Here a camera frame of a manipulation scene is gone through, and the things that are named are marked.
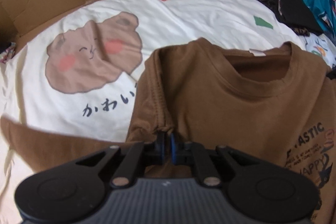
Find floral patterned folded cloth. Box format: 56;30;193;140
0;42;16;64

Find brown printed t-shirt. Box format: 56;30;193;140
1;39;335;223

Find cream bear print bedsheet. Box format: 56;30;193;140
0;0;336;224

